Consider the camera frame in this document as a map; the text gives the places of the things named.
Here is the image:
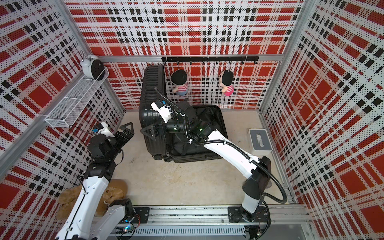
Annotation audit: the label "white tissue box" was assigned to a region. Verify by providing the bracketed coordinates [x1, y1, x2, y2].
[248, 128, 273, 157]

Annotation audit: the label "brown teddy bear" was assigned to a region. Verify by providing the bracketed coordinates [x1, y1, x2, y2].
[56, 179, 128, 220]

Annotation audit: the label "plush doll blue shorts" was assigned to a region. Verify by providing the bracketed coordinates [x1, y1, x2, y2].
[170, 70, 188, 96]

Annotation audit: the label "white round alarm clock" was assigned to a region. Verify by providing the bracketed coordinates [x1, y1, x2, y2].
[80, 55, 105, 81]

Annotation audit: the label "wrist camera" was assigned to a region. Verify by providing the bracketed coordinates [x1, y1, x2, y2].
[151, 100, 176, 123]
[92, 122, 114, 138]

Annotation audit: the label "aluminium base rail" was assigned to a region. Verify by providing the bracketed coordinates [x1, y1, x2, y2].
[111, 204, 318, 240]

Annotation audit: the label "plush doll pink outfit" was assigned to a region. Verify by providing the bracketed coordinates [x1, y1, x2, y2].
[219, 70, 234, 97]

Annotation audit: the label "green circuit board with wires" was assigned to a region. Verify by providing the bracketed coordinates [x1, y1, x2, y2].
[115, 214, 141, 240]

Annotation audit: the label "black wall hook rail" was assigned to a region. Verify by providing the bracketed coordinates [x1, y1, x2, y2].
[161, 56, 260, 63]

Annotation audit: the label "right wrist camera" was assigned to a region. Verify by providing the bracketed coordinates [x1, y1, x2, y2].
[151, 100, 176, 123]

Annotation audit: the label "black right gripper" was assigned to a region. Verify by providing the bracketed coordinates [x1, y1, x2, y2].
[142, 114, 191, 140]

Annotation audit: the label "white wire mesh shelf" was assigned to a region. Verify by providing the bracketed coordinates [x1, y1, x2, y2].
[45, 68, 109, 128]

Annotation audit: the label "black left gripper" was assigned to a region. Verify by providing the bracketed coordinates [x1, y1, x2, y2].
[107, 122, 135, 161]

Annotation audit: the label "black ribbed hard-shell suitcase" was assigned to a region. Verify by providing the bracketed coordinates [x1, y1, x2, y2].
[139, 65, 228, 163]

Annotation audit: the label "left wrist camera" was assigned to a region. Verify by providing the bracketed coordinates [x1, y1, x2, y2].
[92, 122, 114, 138]

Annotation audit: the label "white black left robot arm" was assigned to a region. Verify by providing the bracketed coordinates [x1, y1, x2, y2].
[56, 122, 135, 240]

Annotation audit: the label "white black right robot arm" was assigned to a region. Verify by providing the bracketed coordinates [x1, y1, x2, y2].
[139, 100, 288, 223]

